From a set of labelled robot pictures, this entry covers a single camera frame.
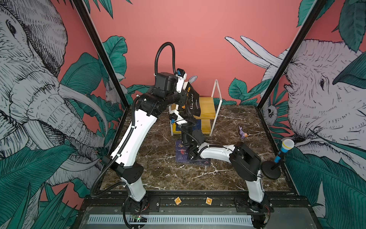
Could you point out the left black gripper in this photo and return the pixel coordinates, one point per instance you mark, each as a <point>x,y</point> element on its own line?
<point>183,95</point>

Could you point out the blue book yellow label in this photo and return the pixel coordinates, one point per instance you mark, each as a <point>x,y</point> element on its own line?
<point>177,130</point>

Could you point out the black book yellow title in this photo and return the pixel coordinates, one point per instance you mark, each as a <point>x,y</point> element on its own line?
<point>192,103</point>

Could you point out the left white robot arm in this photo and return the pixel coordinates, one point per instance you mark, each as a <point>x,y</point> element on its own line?
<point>145,111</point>

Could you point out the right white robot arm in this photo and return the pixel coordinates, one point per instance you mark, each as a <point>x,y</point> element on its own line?
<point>244,160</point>

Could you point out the dark purple bottom book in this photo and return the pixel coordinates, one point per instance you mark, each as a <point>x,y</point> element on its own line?
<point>181,156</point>

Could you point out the small purple toy figure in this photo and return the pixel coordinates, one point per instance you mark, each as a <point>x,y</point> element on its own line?
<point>242,133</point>

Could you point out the left orange sticker tag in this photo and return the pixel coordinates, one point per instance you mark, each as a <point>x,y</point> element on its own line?
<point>177,201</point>

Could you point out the orange sticker tag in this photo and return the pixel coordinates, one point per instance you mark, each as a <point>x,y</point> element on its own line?
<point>177,201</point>
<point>209,201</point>

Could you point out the right orange sticker tag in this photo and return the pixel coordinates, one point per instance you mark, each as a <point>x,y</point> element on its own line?
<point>209,201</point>

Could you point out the blue microphone on stand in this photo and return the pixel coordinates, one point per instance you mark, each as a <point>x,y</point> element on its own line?
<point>271,169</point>

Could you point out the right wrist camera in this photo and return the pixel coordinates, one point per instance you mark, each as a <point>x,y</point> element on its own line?
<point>175,118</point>

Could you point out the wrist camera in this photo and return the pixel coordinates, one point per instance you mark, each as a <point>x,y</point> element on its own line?
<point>169,83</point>
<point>175,118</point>

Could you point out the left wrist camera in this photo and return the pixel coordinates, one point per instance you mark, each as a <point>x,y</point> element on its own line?
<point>169,83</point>

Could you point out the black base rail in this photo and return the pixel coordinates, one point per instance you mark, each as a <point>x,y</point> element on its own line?
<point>156,200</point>

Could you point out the white slotted cable duct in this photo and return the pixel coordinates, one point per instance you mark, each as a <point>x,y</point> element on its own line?
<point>236,220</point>

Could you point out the left black frame post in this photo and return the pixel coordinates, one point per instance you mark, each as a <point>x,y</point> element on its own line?
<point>84,15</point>

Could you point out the black frame post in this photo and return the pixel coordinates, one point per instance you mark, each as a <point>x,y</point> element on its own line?
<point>302,33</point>
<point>84,15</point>

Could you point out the right black frame post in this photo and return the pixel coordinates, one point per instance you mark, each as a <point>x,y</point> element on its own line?
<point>302,33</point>

